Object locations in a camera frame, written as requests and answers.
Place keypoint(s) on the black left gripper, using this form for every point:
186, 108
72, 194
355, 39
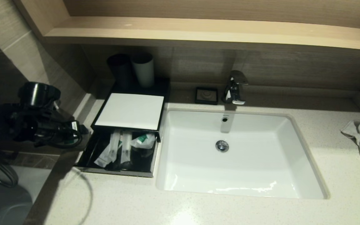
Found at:
75, 128

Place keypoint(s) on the clear toothbrush packet green label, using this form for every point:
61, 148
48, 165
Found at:
126, 147

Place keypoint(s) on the black box drawer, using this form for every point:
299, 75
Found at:
142, 159

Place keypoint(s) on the black plastic cup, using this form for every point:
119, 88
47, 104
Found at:
122, 72

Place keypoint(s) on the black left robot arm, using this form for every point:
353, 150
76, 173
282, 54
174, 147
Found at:
36, 97

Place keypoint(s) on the black box with white top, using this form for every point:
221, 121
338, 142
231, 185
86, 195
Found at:
130, 111

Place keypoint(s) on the grey plastic cup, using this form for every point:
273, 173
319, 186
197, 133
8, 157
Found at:
144, 73

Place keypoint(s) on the black cup tray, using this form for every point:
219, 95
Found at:
161, 86

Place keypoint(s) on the grey rounded fixture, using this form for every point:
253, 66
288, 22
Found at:
5, 209

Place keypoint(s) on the black square soap dish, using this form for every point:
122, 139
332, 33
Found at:
206, 95

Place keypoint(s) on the chrome drain stopper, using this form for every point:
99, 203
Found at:
222, 146

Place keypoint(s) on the light wooden shelf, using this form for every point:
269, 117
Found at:
198, 31

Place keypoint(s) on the chrome faucet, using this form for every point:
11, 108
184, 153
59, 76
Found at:
234, 89

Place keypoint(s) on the white ceramic sink basin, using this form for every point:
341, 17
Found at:
261, 156

